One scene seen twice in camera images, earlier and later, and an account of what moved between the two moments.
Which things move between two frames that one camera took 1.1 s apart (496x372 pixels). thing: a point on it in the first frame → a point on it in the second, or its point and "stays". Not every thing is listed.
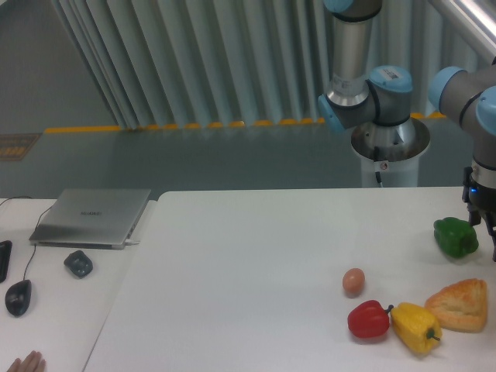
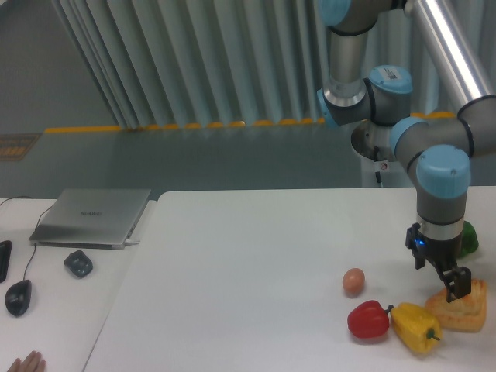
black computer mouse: [18, 297] stays
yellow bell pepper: [417, 326] stays
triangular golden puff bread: [462, 306] stays
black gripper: [480, 201] → [446, 253]
